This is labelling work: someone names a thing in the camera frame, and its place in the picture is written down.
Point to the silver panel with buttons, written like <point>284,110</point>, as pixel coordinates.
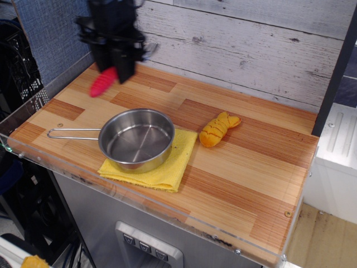
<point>140,249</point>

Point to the yellow folded cloth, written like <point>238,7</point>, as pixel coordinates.
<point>167,176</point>

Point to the silver pot with handle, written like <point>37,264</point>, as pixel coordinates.
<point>136,140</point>

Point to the black vertical post right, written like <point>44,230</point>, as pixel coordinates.
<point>337,74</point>

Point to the orange plush shrimp toy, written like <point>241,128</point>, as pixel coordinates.
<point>217,128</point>

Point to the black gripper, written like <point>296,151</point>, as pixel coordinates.
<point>112,36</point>

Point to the orange plush toy corner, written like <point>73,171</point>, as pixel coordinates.
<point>34,262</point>

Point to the red handled metal fork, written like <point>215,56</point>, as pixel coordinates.
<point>103,82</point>

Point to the black plastic crate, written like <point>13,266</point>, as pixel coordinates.
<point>20,77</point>

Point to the white ribbed box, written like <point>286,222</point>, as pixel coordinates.
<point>331,183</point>

